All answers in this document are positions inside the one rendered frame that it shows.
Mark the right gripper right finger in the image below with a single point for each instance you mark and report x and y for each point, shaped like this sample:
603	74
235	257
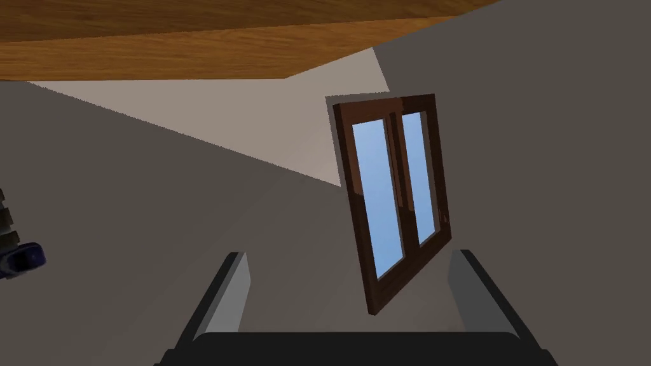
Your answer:
480	300

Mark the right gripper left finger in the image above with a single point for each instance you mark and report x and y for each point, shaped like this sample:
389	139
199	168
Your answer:
226	300

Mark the brown framed window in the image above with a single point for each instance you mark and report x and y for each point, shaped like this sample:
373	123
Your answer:
394	203

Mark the dark blue rounded object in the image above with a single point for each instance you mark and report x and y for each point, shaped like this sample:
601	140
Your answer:
21	259

